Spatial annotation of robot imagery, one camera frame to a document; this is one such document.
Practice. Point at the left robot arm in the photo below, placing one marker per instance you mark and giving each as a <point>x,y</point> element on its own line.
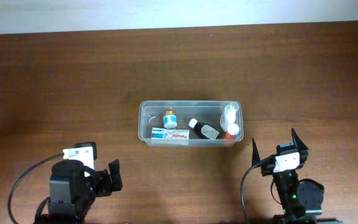
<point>73,189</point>

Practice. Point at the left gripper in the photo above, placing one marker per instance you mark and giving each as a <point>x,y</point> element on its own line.
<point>109,179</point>

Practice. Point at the small jar gold lid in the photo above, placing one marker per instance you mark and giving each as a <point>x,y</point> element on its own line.
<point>170,119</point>

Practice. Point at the white spray bottle clear cap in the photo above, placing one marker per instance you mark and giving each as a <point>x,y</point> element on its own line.
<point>229,115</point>

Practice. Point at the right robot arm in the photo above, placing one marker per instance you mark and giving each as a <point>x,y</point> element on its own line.
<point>301,199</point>

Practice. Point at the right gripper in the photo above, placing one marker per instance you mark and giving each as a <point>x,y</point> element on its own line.
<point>267,168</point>

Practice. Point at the clear plastic container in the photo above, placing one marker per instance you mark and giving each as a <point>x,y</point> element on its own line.
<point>151,114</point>

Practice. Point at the dark brown syrup bottle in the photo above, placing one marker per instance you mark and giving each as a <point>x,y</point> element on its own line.
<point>203,130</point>

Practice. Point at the orange white tube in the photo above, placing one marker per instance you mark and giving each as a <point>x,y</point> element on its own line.
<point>232,131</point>

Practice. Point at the white Panadol box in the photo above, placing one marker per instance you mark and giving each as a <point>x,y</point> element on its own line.
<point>170,137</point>

